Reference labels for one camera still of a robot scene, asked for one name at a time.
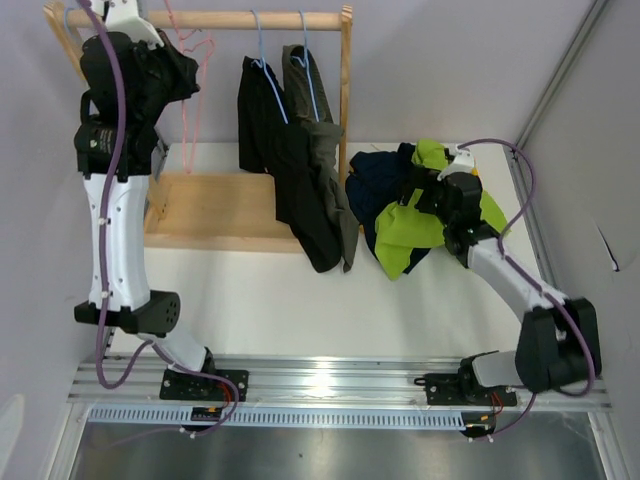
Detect lime green shorts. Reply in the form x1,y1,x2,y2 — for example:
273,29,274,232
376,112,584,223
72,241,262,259
376,139,509,266

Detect white slotted cable duct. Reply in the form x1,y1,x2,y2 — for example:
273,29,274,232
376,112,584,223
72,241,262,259
88,404,466,431

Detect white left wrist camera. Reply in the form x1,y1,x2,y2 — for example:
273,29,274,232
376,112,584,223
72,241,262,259
91,0,164,49

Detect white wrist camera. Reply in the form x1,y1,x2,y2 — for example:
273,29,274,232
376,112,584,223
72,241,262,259
91,0,164,49
437,145,479,181

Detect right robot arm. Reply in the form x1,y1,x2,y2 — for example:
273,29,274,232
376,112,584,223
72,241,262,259
400,167,602,404

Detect pink hanger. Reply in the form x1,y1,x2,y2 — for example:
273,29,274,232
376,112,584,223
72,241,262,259
178,30,215,175
163,0,199,51

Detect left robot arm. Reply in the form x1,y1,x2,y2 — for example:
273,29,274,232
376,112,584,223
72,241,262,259
74,32,217,400

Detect aluminium mounting rail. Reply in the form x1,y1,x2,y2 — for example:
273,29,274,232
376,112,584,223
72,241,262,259
67,353,614,414

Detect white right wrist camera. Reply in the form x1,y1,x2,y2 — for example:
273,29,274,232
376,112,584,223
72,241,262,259
437,145,479,181

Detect wooden clothes rack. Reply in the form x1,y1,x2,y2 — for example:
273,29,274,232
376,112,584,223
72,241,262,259
42,0,354,255

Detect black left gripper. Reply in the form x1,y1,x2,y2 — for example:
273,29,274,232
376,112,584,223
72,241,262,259
133,28,201,123

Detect olive grey shorts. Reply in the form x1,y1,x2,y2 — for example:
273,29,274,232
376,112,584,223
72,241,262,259
282,44,359,273

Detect navy blue shorts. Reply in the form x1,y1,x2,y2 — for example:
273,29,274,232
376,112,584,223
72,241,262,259
345,143,430,280

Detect black shorts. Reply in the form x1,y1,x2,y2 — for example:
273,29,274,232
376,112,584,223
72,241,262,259
237,57,341,273

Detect light blue hanger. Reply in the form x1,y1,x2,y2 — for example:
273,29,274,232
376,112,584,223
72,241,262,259
251,9,289,125
295,10,319,122
62,6,84,41

